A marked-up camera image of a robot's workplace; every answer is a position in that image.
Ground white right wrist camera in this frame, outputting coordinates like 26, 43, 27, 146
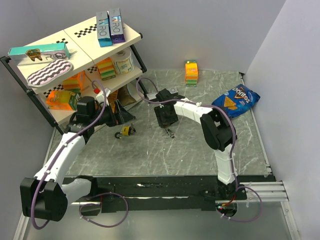
146, 92, 158, 102

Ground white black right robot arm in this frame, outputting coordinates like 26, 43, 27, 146
154, 88, 239, 199

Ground beige black shelf rack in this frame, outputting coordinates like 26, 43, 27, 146
0, 17, 147, 133

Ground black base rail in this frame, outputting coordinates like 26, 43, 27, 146
59, 174, 276, 213

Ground orange box bottom shelf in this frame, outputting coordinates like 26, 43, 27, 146
107, 89, 119, 113

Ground purple toothpaste box standing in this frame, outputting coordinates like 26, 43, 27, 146
108, 8, 126, 44

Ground pink grey striped sponge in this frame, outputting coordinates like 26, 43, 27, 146
26, 59, 73, 88

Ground blue toothpaste box standing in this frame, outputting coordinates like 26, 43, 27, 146
96, 11, 113, 47

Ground orange green snack box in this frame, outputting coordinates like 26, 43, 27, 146
46, 90, 81, 111

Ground sponge pack on table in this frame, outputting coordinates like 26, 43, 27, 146
185, 60, 199, 87

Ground brown pouch bottom shelf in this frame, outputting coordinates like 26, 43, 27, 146
117, 83, 142, 110

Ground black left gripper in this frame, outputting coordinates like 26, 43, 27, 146
90, 99, 135, 127

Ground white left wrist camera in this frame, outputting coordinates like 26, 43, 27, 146
93, 87, 111, 104

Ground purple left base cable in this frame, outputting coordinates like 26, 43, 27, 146
78, 192, 129, 229

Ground orange sponge pack left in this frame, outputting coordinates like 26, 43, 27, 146
62, 71, 85, 93

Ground toilet paper roll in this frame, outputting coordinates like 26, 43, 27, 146
110, 47, 135, 75

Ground aluminium extrusion rail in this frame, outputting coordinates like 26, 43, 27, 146
242, 181, 289, 202

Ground black padlock keys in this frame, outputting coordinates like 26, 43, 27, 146
128, 126, 137, 136

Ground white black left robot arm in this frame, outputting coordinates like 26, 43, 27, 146
20, 96, 136, 222

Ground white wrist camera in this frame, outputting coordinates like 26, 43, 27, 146
93, 87, 111, 104
146, 92, 158, 102

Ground blue Doritos chip bag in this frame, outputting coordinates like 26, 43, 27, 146
212, 84, 261, 119

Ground sponge pack middle shelf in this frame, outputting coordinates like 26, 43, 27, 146
96, 57, 116, 81

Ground teal toothpaste box lying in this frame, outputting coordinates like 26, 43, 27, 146
8, 42, 70, 66

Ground black padlock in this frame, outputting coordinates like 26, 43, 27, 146
114, 126, 133, 139

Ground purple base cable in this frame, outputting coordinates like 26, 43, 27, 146
78, 192, 129, 229
216, 184, 263, 224

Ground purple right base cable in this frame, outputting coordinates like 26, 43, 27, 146
216, 184, 263, 224

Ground silver toothpaste box on table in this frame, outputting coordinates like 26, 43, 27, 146
168, 87, 179, 96

